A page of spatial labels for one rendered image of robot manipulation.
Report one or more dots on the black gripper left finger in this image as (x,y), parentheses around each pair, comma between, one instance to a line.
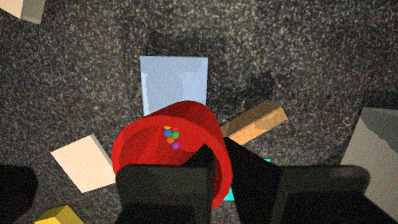
(191,183)

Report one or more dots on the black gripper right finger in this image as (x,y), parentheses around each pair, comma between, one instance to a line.
(261,189)

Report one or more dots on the red cup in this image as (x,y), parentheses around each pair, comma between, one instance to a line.
(143,142)

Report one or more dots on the orange long flat bar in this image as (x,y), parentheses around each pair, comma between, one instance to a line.
(261,118)

